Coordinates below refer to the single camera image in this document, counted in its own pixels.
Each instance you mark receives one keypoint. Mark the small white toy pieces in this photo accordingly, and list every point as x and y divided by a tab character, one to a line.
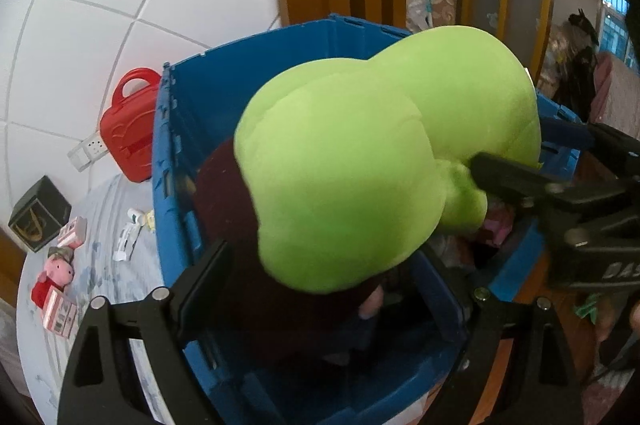
125	244

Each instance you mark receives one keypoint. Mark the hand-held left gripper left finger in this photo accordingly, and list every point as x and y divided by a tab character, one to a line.
200	290

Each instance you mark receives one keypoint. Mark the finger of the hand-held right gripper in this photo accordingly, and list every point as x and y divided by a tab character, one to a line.
515	185
565	132

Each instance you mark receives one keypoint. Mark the green plush apple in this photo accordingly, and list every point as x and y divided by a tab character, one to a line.
350	155

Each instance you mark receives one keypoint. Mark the red small suitcase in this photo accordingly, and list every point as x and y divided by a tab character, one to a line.
130	135

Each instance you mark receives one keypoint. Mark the pink white tissue pack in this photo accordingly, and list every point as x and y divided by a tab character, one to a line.
74	232
60	312

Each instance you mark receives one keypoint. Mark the black gift box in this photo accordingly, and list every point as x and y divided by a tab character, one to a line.
40	210

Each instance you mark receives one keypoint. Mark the pink striped cloth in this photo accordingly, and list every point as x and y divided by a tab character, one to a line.
497	225

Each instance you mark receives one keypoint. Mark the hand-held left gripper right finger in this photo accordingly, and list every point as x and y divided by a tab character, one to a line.
480	320

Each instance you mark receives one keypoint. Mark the pink patterned cover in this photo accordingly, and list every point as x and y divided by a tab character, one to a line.
620	95

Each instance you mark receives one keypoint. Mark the dark hanging garment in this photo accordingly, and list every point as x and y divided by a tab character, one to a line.
577	65

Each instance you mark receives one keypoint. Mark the maroon knit beanie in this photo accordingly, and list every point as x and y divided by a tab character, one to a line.
230	215

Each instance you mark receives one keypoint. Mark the pink pig plush red dress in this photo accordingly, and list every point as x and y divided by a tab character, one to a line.
55	270

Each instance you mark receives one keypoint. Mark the white wall socket panel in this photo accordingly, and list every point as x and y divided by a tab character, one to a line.
87	152

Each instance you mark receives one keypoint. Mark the blue plastic crate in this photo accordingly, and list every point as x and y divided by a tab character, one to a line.
210	95

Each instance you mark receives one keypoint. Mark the person's right hand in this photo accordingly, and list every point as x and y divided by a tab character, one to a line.
610	317

